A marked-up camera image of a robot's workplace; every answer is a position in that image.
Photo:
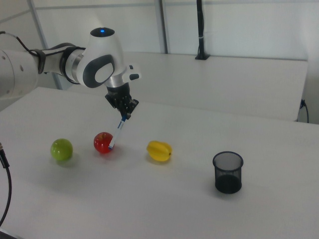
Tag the blue white marker pen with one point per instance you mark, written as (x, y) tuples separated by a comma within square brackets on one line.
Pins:
[(119, 130)]

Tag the black mesh pen cup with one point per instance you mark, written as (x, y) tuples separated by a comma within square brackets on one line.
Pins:
[(228, 179)]

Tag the black pole with base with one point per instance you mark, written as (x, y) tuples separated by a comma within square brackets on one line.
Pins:
[(200, 25)]

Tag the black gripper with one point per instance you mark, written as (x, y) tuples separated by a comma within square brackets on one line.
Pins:
[(119, 98)]

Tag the yellow starfruit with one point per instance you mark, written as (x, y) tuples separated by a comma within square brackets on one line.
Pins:
[(159, 150)]

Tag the red apple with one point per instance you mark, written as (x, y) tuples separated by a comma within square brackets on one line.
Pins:
[(101, 145)]

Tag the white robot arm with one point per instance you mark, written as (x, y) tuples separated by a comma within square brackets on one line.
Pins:
[(99, 52)]

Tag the green apple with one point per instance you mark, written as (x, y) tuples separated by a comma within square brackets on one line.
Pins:
[(61, 149)]

